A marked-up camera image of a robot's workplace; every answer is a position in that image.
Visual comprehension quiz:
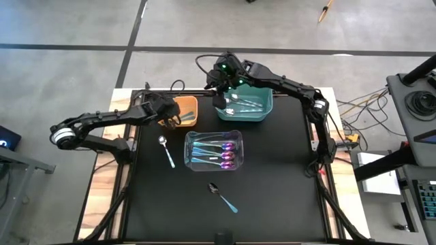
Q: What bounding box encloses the silver spoon checkered handle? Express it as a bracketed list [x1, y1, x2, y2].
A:
[230, 93, 264, 105]
[224, 97, 257, 108]
[157, 135, 176, 169]
[224, 108, 264, 115]

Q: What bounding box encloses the yellow plastic bin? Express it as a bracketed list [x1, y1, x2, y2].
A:
[158, 95, 199, 128]

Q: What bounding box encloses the teal plastic bin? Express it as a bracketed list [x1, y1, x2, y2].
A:
[215, 84, 274, 123]

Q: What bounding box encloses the clear plastic bin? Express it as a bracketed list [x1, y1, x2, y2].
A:
[183, 129, 245, 172]

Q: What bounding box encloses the black table mat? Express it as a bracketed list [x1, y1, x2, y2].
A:
[124, 91, 327, 241]

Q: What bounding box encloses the grey side table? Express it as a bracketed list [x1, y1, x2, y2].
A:
[0, 146, 56, 245]

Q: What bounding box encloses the black device blue light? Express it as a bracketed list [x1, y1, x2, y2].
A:
[0, 125, 22, 152]

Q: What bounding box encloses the black diagonal bar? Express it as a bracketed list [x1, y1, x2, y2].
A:
[353, 144, 415, 182]

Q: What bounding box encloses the white box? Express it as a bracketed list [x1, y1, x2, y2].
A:
[356, 153, 402, 197]

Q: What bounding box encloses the black pole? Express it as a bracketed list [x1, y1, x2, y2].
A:
[401, 54, 436, 86]

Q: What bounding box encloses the grey keyboard desk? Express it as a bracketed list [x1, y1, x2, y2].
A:
[396, 165, 436, 245]

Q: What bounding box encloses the black keyboard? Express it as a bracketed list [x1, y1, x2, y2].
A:
[417, 180, 436, 221]

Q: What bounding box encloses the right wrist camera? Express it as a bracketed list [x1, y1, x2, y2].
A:
[213, 91, 228, 110]

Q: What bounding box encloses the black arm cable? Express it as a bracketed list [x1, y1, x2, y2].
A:
[195, 53, 225, 81]

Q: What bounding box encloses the black frame strut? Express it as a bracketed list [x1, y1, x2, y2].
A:
[83, 166, 136, 242]
[315, 166, 367, 242]

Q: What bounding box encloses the yellow floor cable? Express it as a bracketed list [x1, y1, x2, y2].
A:
[317, 0, 337, 25]

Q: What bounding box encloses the floor cable bundle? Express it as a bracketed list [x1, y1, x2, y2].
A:
[336, 87, 408, 137]

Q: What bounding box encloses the black cable coil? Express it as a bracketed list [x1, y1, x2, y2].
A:
[404, 90, 436, 123]

